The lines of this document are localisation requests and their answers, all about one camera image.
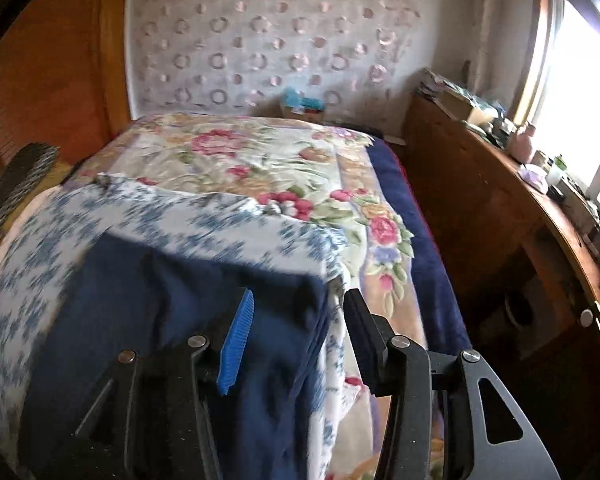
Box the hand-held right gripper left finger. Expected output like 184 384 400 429
45 287 256 480

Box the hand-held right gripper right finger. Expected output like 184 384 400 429
344 289 561 480

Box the navy t-shirt with orange print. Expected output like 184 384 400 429
22 232 331 480

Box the blue and white floral cloth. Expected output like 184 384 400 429
0 172 376 480

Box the dark blue bed sheet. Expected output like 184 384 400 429
367 139 475 358

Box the wooden cabinet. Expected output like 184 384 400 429
400 92 600 461

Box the floral blanket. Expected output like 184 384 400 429
77 112 431 480

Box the white plastic bag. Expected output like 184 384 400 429
520 165 551 194

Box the cardboard box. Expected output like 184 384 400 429
280 102 327 124

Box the light blue cloth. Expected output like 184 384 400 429
282 87 327 112

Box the pink teapot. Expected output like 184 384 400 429
514 125 539 164

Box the stack of papers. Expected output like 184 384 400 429
417 67 482 112

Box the sheer curtain with circles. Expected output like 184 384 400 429
127 0 431 122

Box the window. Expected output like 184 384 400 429
512 0 600 221

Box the wooden wardrobe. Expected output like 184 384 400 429
0 0 137 201

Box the dark ring-patterned cloth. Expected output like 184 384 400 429
0 142 62 256

